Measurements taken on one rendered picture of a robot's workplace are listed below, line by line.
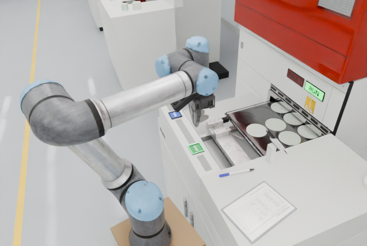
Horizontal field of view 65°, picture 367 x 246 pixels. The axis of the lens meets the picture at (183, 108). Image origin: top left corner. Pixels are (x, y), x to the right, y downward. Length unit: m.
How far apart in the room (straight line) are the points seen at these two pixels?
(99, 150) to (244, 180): 0.54
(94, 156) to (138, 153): 1.76
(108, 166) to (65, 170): 1.77
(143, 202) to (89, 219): 1.39
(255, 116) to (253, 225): 0.67
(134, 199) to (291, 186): 0.56
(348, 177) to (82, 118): 0.96
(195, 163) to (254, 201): 0.27
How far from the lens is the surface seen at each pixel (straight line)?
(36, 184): 2.69
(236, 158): 1.32
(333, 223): 1.09
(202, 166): 1.17
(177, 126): 1.35
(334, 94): 1.34
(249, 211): 1.04
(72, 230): 2.30
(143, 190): 0.96
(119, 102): 0.70
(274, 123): 1.50
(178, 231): 1.13
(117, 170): 0.97
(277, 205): 1.07
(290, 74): 1.52
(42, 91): 0.77
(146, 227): 0.98
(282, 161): 1.22
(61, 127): 0.68
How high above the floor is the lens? 1.82
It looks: 36 degrees down
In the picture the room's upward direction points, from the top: 3 degrees counter-clockwise
